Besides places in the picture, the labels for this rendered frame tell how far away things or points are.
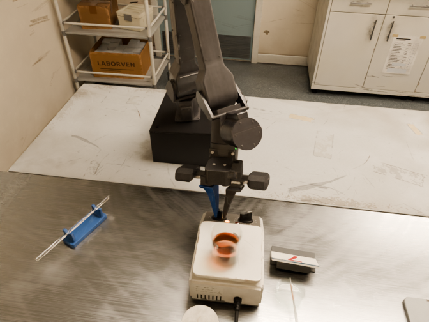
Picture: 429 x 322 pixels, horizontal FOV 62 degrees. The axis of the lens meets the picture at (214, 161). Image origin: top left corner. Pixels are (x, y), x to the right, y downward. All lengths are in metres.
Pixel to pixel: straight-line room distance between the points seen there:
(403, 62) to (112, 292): 2.83
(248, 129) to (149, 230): 0.34
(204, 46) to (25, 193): 0.57
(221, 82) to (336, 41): 2.38
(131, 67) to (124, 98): 1.57
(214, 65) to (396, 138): 0.69
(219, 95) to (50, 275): 0.48
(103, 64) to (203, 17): 2.25
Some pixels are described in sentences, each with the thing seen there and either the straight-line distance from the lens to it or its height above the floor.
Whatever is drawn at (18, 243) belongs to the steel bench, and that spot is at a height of 0.90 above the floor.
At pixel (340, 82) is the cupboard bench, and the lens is 3.16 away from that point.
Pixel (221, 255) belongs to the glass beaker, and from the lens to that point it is 0.61.
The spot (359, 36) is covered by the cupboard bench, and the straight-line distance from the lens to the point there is 3.02.
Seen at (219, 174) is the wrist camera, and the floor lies 1.10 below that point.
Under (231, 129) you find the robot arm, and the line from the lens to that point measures 0.61.
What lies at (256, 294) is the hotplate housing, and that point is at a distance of 0.66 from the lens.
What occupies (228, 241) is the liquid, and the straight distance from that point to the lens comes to 0.62.
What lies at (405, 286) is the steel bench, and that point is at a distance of 0.82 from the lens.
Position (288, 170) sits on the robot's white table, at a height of 0.90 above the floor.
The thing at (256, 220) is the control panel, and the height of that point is 0.94.
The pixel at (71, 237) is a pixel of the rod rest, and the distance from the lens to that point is 0.81.
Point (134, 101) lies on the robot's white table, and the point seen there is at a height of 0.90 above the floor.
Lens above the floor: 1.53
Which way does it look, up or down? 40 degrees down
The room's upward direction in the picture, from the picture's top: 1 degrees clockwise
